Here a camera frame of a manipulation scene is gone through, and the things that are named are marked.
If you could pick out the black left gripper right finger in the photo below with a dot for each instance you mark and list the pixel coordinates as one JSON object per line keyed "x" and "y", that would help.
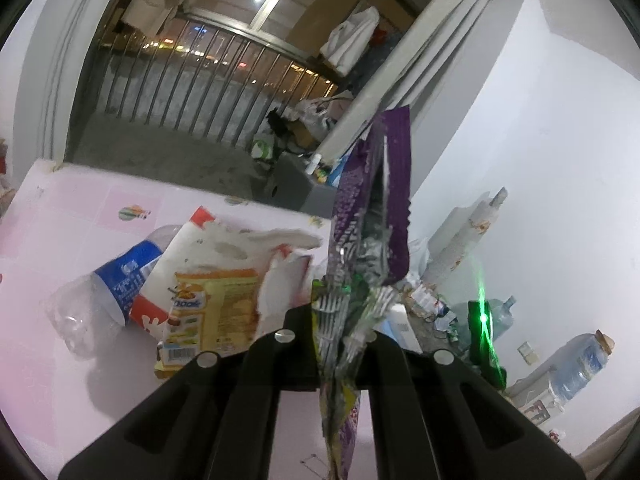
{"x": 443, "y": 421}

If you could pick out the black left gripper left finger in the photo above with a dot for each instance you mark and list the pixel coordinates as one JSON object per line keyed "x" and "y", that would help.
{"x": 208, "y": 422}

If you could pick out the purple foil snack wrapper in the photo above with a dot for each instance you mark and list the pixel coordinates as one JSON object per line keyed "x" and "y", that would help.
{"x": 368, "y": 255}

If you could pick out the blue water jug on floor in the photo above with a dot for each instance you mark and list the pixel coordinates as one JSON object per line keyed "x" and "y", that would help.
{"x": 502, "y": 320}

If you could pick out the white water dispenser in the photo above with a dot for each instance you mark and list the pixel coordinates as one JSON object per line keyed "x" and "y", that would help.
{"x": 539, "y": 401}

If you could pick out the pile of boxes and papers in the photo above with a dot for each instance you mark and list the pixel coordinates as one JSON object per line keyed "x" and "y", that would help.
{"x": 424, "y": 303}

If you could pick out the water jug on dispenser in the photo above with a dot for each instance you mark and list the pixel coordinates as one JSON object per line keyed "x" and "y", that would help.
{"x": 579, "y": 364}

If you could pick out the yellow noodle packet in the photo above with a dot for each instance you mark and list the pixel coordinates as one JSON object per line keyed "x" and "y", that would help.
{"x": 210, "y": 311}

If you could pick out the clear plastic bottle blue label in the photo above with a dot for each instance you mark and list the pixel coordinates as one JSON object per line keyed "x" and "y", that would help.
{"x": 89, "y": 312}

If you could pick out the white red snack bag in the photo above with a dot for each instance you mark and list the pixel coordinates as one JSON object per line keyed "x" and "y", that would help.
{"x": 280, "y": 257}

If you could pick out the grey storage cabinet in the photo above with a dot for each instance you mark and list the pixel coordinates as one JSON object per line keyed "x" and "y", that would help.
{"x": 295, "y": 190}

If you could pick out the white curtain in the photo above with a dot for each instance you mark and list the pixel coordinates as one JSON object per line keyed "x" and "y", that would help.
{"x": 407, "y": 71}

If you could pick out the white plastic bag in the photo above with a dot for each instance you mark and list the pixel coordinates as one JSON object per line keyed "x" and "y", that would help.
{"x": 319, "y": 116}

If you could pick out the white hanging jacket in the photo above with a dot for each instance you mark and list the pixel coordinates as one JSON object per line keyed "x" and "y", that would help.
{"x": 348, "y": 41}

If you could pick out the metal balcony railing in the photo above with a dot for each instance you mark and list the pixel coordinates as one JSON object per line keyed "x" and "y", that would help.
{"x": 209, "y": 81}

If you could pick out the wall power socket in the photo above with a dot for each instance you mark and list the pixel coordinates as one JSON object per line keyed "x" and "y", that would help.
{"x": 528, "y": 353}

